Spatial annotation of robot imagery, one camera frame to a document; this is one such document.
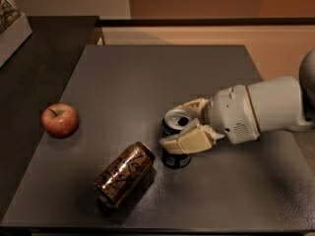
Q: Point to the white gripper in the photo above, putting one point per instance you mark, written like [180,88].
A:
[230,113]

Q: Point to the dark pepsi can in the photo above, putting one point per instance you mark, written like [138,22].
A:
[173,122]

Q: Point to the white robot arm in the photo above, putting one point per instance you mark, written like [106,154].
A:
[285,102]

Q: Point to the orange lacroix can lying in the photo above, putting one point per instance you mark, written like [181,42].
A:
[123,174]

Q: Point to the red apple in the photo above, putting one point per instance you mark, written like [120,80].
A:
[59,120]

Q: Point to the dark side counter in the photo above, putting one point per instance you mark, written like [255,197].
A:
[32,78]

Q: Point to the white box with snacks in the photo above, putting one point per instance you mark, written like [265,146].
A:
[14,29]

